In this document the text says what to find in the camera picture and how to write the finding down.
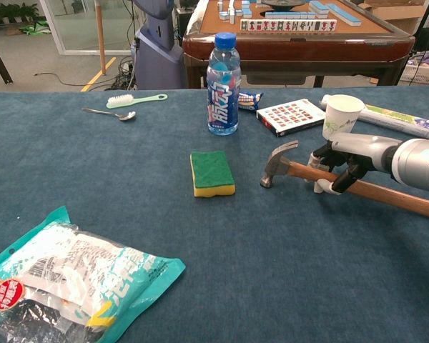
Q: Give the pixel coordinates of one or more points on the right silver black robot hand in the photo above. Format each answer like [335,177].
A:
[364,150]

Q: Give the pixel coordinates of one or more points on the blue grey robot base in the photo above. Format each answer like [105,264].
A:
[157,60]

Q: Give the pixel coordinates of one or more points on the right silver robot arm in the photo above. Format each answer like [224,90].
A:
[422,164]

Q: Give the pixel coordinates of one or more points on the green yellow sponge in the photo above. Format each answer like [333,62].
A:
[211,169]

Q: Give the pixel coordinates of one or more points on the white paper cup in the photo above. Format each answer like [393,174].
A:
[339,118]

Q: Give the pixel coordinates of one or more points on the long white wrap box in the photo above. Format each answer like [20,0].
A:
[400,119]

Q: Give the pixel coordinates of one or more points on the white box with tile print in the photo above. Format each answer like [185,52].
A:
[289,116]

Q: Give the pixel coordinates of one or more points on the white plastic basket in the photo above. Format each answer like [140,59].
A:
[420,75]

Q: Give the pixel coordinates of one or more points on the brown mahjong table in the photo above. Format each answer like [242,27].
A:
[307,46]

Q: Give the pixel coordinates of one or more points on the blue snack packet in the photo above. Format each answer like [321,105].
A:
[248,101]

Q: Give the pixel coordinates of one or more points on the long blue backed tile row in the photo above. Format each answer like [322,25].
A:
[345,15]

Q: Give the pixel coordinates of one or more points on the cardboard box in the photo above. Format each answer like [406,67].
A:
[393,14]

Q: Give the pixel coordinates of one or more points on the black tripod stand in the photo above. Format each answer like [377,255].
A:
[424,21]

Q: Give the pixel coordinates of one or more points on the row of face-up mahjong tiles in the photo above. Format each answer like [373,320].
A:
[289,25]

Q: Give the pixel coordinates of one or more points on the blue capped drink bottle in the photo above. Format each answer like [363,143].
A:
[223,107]

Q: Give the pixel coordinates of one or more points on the short blue backed tile stack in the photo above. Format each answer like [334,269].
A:
[319,7]

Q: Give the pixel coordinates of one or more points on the flat blue backed tile row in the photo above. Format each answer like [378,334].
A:
[289,15]

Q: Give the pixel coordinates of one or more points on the blue felt table cover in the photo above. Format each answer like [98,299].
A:
[128,171]

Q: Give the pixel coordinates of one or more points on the metal spoon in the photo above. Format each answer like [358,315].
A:
[127,115]

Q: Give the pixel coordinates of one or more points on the mint green scrub brush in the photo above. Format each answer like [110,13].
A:
[119,101]

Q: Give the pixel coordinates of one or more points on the wooden pole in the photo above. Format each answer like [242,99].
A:
[100,39]

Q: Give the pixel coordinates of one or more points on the white framed glass partition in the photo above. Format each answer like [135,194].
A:
[82,50]

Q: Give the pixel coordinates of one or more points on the teal plastic food package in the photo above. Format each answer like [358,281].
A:
[68,282]

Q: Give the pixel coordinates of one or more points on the green cloth on floor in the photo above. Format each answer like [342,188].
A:
[35,28]

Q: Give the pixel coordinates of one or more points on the green potted plants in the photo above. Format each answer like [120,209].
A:
[7,12]

